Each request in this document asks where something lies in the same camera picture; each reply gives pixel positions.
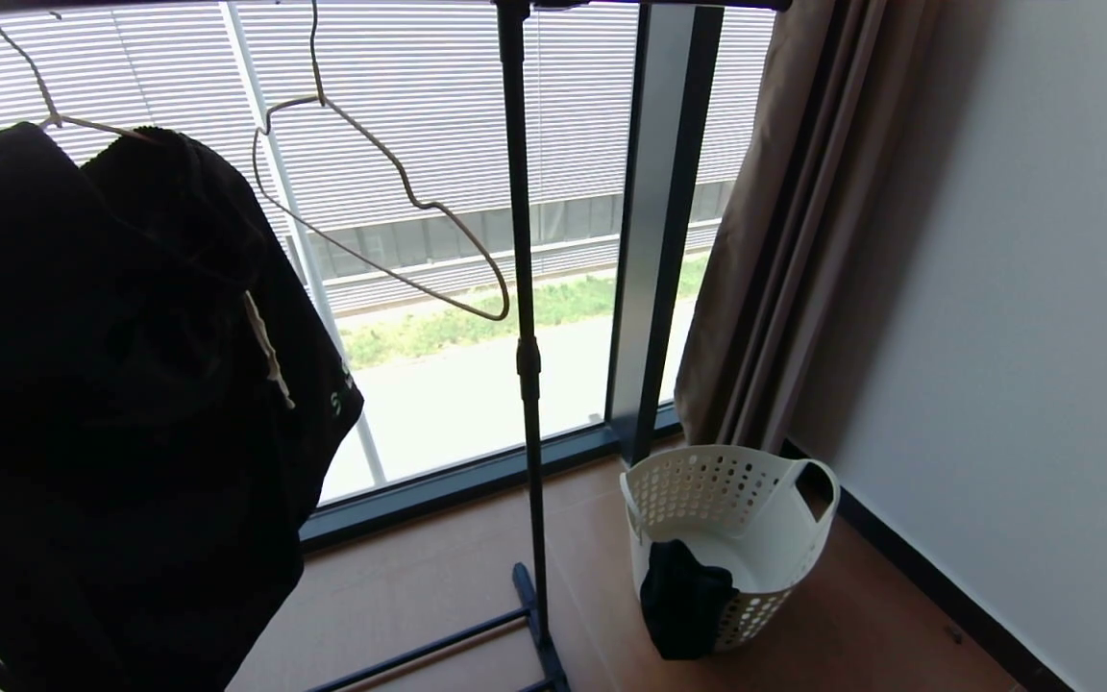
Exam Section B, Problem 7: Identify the black garment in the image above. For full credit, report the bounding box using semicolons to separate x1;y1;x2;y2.
639;537;741;662
0;121;366;692

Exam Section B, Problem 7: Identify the pink clothes hanger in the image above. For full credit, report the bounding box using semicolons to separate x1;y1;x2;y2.
0;0;159;147
251;0;512;323

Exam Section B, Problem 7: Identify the black clothes rack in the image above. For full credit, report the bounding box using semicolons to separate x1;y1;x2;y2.
0;0;794;692

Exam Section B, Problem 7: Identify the white laundry basket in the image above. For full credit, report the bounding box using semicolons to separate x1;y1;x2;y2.
619;443;842;656

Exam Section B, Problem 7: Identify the window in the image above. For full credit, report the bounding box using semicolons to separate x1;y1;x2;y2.
0;0;777;618

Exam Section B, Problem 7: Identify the brown curtain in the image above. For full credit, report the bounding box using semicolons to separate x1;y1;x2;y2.
673;0;947;455

